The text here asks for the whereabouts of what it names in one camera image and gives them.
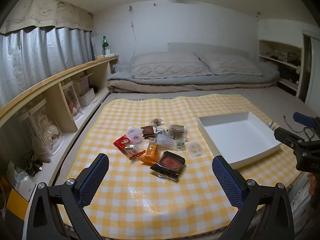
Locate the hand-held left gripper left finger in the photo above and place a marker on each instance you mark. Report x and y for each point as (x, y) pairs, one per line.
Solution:
(95, 177)

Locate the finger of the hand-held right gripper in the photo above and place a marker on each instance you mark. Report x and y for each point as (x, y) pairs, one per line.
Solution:
(301, 117)
(287, 137)

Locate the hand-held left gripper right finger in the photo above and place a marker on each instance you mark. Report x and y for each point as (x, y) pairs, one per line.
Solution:
(226, 180)

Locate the donut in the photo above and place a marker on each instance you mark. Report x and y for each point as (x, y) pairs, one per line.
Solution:
(137, 138)
(193, 148)
(166, 142)

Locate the red snack packet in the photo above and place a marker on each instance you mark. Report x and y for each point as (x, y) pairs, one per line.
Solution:
(125, 143)

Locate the white cardboard box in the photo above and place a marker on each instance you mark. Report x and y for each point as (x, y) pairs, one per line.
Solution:
(237, 135)

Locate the orange snack packet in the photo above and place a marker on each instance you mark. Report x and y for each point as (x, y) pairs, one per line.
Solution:
(150, 155)

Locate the biscuits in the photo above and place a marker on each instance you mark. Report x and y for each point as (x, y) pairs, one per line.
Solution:
(176, 129)

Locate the person's right hand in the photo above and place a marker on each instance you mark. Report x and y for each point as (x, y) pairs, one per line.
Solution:
(314, 186)

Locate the yellow checkered mat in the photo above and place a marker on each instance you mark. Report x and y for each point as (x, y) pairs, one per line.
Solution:
(125, 192)

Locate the white sliding door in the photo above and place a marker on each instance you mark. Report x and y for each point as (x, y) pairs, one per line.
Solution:
(313, 80)

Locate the grey blanket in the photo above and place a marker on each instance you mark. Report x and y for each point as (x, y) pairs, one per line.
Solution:
(270, 77)

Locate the black charger plug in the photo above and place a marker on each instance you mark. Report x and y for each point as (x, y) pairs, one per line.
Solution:
(37, 166)

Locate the silver clear wrapped packet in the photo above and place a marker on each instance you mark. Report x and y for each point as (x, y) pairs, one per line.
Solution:
(180, 143)

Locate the brown snack packet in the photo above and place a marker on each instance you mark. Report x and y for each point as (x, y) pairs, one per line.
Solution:
(148, 131)

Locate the plush doll in clear case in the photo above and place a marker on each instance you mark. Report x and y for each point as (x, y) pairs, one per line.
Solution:
(42, 127)

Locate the white plastic bag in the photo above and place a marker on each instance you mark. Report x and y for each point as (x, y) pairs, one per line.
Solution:
(20, 182)

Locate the closet shelf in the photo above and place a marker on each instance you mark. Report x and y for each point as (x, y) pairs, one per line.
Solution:
(280, 44)

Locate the small white box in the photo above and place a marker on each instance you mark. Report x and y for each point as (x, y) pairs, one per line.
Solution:
(87, 98)

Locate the framed picture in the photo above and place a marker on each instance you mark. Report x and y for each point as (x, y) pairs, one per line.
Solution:
(71, 100)

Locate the small dark cookie packet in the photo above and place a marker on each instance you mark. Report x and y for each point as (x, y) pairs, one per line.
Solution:
(156, 122)

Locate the beige quilted pillow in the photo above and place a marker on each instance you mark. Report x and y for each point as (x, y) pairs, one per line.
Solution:
(167, 66)
(230, 65)

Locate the pink box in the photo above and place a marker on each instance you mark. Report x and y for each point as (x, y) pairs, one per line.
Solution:
(83, 85)

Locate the wooden shelf unit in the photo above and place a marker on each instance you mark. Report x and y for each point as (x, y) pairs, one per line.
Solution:
(62, 76)

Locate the green glass bottle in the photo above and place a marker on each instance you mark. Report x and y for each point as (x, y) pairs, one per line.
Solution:
(105, 45)

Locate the grey curtain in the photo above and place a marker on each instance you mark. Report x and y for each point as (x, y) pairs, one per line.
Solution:
(37, 55)

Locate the beige printed valance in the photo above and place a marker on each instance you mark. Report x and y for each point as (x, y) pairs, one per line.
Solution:
(50, 12)

